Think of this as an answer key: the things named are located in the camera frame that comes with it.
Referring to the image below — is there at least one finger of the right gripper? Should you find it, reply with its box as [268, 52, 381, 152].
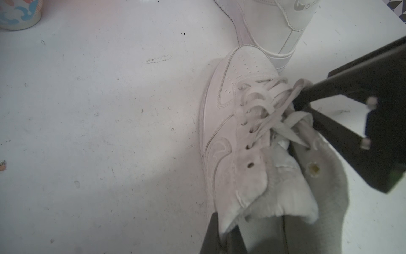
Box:
[294, 37, 406, 110]
[305, 107, 406, 193]

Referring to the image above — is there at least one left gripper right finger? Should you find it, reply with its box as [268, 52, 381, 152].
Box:
[226, 226, 248, 254]

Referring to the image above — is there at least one patterned small bowl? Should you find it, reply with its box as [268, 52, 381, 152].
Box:
[1, 0, 43, 31]

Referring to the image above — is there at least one white sneaker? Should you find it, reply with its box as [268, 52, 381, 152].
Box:
[215, 0, 320, 73]
[199, 45, 349, 254]

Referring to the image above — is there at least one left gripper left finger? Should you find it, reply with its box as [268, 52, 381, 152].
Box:
[199, 212, 221, 254]

